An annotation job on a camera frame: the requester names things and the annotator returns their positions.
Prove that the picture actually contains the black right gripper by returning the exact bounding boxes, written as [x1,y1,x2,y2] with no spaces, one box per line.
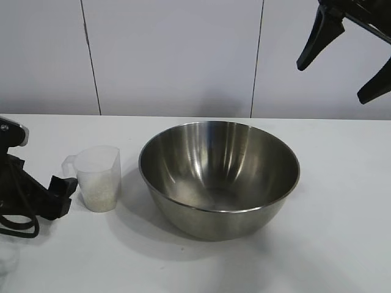
[296,0,391,106]

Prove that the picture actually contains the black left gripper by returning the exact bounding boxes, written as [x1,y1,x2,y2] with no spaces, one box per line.
[0,147,78,220]

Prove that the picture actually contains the white rice grains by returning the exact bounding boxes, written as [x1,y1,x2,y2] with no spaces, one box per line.
[78,174,119,212]

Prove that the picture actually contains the clear plastic measuring cup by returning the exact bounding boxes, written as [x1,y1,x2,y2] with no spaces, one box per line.
[62,145,122,212]

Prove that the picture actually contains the stainless steel mixing bowl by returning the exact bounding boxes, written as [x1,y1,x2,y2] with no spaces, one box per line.
[138,121,301,242]

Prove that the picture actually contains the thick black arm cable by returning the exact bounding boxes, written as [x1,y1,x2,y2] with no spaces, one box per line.
[0,210,41,240]

